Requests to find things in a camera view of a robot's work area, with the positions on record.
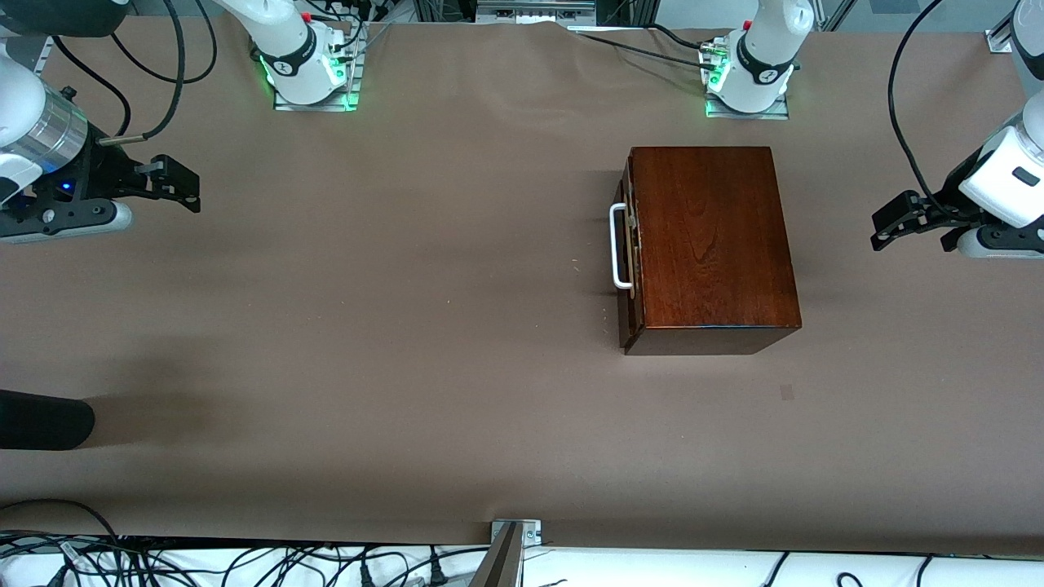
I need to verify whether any black base cable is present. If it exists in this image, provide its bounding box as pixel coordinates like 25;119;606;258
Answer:
571;31;723;72
647;23;709;51

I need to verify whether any black ribbed cylinder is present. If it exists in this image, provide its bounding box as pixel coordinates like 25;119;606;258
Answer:
0;390;96;451

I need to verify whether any wooden drawer with white handle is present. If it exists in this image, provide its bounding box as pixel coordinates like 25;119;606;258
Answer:
610;151;647;353

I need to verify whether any dark angled camera pole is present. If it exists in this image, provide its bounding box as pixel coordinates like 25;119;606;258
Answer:
469;523;524;587

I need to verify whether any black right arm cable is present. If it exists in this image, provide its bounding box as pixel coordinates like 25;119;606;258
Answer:
51;0;219;148

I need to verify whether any metal base plate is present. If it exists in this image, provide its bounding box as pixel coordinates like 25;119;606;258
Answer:
273;29;361;113
706;45;790;121

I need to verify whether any aluminium frame rack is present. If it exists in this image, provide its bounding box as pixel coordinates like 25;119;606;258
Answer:
412;0;660;27

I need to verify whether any silver mounting bracket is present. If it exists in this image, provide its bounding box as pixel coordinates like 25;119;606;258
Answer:
491;519;542;547

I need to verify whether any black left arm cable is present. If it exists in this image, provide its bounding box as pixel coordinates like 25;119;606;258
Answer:
887;0;967;219

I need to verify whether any dark brown wooden cabinet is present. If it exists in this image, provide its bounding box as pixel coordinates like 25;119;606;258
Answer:
626;147;802;356

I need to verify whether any black looped cable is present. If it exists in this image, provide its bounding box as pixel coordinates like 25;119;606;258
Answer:
0;499;125;565

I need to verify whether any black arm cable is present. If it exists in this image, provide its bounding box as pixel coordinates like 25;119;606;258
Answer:
51;0;219;148
887;0;967;219

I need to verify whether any base connector cable bundle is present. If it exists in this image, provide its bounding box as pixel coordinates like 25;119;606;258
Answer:
308;0;386;62

